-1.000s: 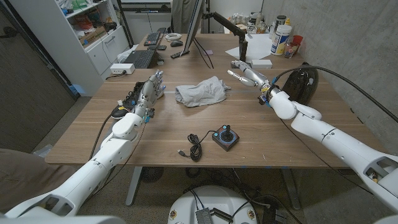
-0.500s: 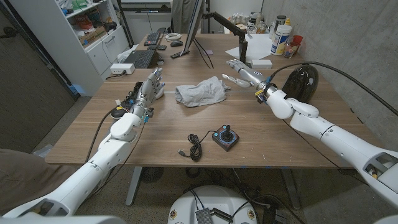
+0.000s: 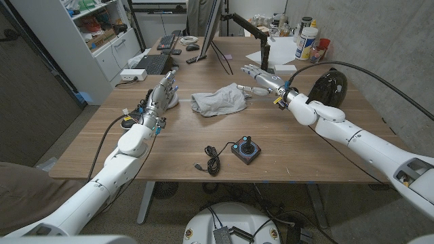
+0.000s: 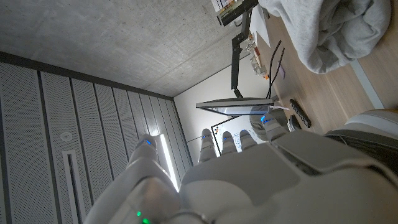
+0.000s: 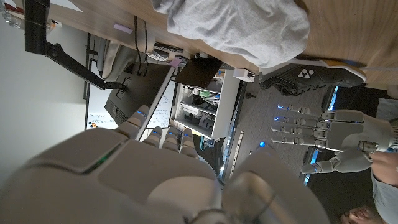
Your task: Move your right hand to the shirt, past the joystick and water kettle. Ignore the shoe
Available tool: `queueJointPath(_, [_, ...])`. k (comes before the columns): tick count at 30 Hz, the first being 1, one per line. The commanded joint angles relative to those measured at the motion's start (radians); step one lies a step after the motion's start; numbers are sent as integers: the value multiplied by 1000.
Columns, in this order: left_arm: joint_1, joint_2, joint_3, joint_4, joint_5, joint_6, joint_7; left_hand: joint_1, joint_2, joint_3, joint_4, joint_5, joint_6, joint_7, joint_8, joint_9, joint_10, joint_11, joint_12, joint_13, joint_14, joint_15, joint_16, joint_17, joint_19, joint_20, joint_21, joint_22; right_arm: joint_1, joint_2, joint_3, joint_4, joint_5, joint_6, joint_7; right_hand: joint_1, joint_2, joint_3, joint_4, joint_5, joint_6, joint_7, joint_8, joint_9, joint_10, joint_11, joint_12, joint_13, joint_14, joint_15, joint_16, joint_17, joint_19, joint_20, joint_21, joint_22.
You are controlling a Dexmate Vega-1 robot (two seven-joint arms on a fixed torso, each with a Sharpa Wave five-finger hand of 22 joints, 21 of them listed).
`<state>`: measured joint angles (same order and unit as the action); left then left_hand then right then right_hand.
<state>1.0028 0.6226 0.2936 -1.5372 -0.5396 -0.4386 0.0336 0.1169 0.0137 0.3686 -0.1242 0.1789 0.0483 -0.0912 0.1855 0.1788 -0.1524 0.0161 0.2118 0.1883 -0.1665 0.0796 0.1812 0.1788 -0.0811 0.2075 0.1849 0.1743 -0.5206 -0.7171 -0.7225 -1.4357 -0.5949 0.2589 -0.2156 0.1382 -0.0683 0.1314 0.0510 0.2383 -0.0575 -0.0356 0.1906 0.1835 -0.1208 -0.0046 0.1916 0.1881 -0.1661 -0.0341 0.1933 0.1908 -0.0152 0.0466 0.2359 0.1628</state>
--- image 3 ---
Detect grey table leg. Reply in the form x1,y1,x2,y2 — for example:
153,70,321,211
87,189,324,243
136,181,156,225
304,182,330,230

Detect black joystick controller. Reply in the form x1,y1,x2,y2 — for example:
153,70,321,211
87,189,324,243
231,136,262,165

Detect brown upholstered seat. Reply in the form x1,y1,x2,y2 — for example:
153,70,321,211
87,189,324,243
0,161,85,237

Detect white paper sheet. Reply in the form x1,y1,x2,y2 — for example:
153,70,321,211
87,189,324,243
244,36,299,67

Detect black joystick cable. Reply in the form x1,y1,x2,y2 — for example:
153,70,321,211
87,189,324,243
193,142,237,177

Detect white shelf cabinet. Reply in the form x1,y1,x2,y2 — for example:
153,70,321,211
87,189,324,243
9,0,143,106

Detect grey hanging fabric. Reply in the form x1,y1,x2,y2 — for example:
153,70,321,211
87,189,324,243
186,0,214,37

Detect black round fan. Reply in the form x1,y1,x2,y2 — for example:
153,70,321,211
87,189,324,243
152,181,179,200

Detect cardboard box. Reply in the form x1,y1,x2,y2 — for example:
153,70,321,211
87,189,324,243
85,28,118,52

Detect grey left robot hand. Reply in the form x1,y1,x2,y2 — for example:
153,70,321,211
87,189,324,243
137,69,180,131

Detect black shoe with white sole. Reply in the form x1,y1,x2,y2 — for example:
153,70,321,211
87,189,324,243
121,88,180,130

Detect black monitor cables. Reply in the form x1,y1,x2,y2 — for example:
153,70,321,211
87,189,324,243
210,41,235,75

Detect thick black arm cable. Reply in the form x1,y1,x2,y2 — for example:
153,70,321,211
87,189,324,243
286,60,434,121
86,114,136,184

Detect dark lidded jar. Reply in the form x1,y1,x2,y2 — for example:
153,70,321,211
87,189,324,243
300,16,313,35

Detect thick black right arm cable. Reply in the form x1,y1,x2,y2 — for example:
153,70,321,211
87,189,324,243
286,60,434,121

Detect thin black cable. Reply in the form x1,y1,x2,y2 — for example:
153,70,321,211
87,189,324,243
307,125,391,186

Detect coiled white cable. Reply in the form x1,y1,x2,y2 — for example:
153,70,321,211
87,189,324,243
178,35,199,46

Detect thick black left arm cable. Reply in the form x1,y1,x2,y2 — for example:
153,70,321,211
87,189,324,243
86,114,136,184

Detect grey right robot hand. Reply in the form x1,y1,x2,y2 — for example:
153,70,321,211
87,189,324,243
236,64,292,99

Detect white plastic bag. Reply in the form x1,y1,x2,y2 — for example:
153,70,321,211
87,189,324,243
127,47,152,68

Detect grey crumpled shirt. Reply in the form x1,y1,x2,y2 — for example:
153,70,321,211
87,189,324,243
190,82,252,118

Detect white power strip box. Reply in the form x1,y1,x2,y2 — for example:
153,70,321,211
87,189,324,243
119,68,149,82

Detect clear plastic bag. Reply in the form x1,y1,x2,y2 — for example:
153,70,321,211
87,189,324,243
35,156,58,172

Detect white labelled plastic container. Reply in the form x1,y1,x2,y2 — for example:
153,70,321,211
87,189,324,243
294,26,319,61

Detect flat computer monitor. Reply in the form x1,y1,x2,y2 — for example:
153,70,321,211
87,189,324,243
198,0,224,62

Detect white robot torso base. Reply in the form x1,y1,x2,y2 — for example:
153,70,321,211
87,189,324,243
182,202,282,244

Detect small white box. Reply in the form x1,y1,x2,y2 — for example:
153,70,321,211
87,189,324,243
273,64,298,75

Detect black remote control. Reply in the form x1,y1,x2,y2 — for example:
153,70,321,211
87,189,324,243
185,54,207,65

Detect black keyboard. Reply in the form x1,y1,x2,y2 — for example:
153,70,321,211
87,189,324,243
134,53,177,75
156,33,176,51

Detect clear cup with items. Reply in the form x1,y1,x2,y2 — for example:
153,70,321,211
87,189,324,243
309,45,326,64

